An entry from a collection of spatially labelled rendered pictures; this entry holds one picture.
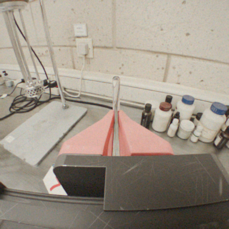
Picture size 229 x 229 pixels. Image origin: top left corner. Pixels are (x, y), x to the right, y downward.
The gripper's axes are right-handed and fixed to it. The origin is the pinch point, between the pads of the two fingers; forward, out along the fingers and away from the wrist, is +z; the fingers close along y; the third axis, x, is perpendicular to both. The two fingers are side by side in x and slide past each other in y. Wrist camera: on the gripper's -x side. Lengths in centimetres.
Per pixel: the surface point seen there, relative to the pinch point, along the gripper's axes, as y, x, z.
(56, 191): 13.8, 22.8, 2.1
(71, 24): 20, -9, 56
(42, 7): 22.1, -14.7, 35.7
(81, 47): 15, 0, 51
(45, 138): 23.9, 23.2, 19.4
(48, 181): 16.6, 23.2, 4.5
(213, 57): -34.1, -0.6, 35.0
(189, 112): -25.2, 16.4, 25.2
